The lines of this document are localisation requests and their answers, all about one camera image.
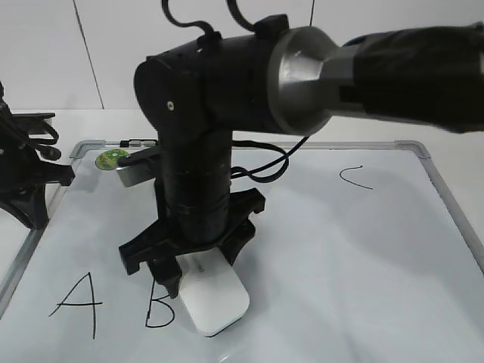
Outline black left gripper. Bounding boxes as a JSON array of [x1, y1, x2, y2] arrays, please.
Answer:
[[1, 111, 75, 229]]

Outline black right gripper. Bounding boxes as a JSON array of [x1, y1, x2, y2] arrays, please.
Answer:
[[119, 188, 265, 299]]

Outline white whiteboard eraser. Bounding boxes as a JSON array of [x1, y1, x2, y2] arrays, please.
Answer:
[[177, 248, 250, 337]]

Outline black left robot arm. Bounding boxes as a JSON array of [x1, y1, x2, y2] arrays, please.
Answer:
[[1, 89, 75, 229]]

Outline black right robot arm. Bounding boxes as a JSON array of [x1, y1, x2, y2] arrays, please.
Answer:
[[119, 15, 483, 297]]

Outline round green magnet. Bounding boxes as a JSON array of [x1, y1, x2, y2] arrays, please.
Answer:
[[95, 149, 129, 171]]

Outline black silver hanger clip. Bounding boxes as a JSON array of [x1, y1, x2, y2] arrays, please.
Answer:
[[119, 139, 158, 148]]

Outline white aluminium-framed whiteboard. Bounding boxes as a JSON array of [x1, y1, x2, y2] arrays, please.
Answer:
[[1, 144, 483, 362]]

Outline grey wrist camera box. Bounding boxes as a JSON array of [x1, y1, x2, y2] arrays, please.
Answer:
[[116, 146, 162, 188]]

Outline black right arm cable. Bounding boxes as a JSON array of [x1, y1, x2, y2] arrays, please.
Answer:
[[161, 0, 311, 185]]

